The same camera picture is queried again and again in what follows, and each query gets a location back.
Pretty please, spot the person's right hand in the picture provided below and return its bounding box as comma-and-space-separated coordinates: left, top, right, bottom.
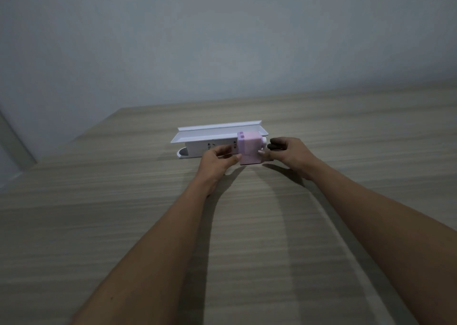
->
257, 137, 323, 183

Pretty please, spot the person's left hand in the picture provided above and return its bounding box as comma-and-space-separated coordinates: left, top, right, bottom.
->
195, 145, 243, 192

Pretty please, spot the pink box-shaped device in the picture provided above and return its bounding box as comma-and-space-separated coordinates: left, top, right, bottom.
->
237, 131, 268, 166

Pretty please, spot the white power strip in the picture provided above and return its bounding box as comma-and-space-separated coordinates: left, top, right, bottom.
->
186, 140, 240, 157

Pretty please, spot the person's right forearm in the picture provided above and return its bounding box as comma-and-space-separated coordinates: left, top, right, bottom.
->
303, 156, 457, 325

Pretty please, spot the person's left forearm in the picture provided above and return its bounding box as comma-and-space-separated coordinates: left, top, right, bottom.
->
71, 178, 219, 325

